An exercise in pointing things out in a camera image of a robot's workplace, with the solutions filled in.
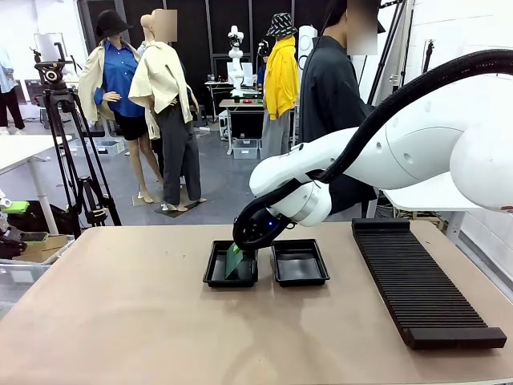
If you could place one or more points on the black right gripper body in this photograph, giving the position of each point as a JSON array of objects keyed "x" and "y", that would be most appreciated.
[{"x": 258, "y": 226}]

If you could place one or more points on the green perforated circuit board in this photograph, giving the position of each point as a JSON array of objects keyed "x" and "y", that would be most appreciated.
[{"x": 233, "y": 264}]

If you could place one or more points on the black ESD tray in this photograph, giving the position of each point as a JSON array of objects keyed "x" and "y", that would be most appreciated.
[
  {"x": 212, "y": 276},
  {"x": 298, "y": 264}
]

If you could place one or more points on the clear storage bin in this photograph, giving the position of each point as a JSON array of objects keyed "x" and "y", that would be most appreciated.
[{"x": 245, "y": 149}]

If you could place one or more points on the background desk with black panel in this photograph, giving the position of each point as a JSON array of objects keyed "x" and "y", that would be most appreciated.
[{"x": 244, "y": 120}]

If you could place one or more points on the person in black coat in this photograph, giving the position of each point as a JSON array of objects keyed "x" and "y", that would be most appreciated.
[{"x": 332, "y": 100}]

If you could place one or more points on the mannequin with yellow jacket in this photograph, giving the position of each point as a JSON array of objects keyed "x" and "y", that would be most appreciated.
[{"x": 278, "y": 80}]

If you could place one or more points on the mannequin with cream jacket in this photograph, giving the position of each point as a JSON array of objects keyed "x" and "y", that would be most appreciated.
[{"x": 168, "y": 100}]

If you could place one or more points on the black slotted board rack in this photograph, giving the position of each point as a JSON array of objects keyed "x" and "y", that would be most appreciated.
[{"x": 417, "y": 280}]

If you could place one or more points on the small white background robot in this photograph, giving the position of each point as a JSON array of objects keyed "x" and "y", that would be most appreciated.
[{"x": 236, "y": 60}]

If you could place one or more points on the cardboard box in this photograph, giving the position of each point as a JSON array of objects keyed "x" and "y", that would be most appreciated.
[{"x": 48, "y": 244}]

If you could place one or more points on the white cylindrical appliance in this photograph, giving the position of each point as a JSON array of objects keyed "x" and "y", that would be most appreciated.
[{"x": 308, "y": 42}]

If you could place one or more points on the black bag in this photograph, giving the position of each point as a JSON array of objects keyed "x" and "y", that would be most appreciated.
[{"x": 40, "y": 218}]

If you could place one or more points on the mannequin with blue shirt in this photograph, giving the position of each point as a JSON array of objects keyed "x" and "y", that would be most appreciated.
[{"x": 118, "y": 80}]

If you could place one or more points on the patterned bucket hat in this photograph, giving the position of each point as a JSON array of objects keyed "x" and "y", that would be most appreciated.
[{"x": 281, "y": 25}]

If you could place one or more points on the tall black tripod stand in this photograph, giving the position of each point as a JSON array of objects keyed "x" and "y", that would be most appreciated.
[{"x": 390, "y": 48}]

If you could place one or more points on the bright green object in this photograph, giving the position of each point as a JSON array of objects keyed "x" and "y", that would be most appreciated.
[{"x": 16, "y": 206}]

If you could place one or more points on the thin black light stand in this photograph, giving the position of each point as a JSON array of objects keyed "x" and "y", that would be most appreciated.
[{"x": 429, "y": 56}]

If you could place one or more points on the black brimmed hat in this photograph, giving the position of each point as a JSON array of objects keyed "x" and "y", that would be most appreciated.
[{"x": 110, "y": 24}]

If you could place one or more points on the person in light blue shirt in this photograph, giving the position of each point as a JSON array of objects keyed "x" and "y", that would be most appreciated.
[{"x": 10, "y": 92}]

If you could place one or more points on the black camera tripod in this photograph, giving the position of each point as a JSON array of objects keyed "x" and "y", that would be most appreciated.
[{"x": 60, "y": 104}]

